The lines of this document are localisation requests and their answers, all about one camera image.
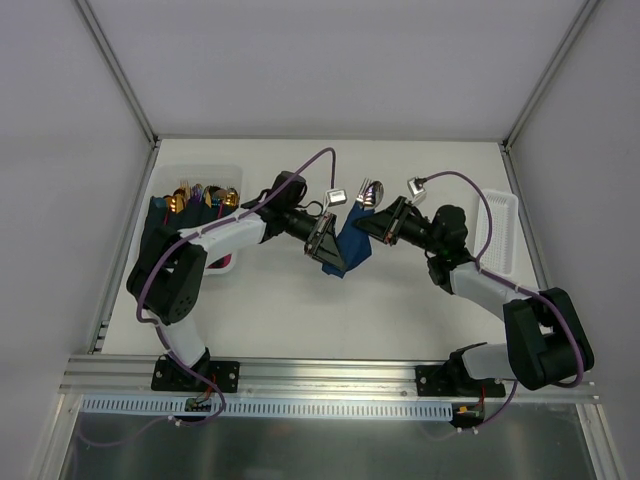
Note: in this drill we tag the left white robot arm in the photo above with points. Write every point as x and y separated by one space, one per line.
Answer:
166 278

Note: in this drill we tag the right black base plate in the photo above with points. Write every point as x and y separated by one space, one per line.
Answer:
435 380

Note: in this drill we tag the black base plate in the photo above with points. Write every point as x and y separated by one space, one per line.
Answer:
435 380
168 376

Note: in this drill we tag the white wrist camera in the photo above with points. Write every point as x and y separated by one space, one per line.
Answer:
335 197
417 191

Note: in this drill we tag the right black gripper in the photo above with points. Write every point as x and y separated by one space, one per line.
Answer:
399 220

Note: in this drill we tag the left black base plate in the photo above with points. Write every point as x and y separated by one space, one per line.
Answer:
168 376

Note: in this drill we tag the rolled dark napkin bundles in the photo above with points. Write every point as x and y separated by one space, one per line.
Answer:
195 214

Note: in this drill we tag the white plastic bin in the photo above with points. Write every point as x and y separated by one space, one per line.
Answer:
165 179

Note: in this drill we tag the blue paper napkin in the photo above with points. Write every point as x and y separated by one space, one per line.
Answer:
354 244

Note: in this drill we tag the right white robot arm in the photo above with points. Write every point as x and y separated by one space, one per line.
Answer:
545 341

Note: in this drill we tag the gold utensils in bin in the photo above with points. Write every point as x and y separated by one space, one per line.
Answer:
213 196

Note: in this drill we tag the white perforated utensil tray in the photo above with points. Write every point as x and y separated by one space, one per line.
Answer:
500 256

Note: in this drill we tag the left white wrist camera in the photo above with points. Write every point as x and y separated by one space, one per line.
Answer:
335 197

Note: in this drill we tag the fork with pink handle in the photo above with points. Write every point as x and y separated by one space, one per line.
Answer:
362 192

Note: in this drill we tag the white slotted cable duct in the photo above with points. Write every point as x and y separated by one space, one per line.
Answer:
269 408

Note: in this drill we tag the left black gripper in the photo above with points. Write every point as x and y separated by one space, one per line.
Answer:
318 234

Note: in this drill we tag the aluminium mounting rail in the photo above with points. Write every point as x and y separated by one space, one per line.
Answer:
261 378

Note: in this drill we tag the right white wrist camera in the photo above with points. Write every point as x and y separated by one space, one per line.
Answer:
417 191

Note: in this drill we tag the spoon with green handle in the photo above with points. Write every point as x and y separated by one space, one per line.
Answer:
373 195

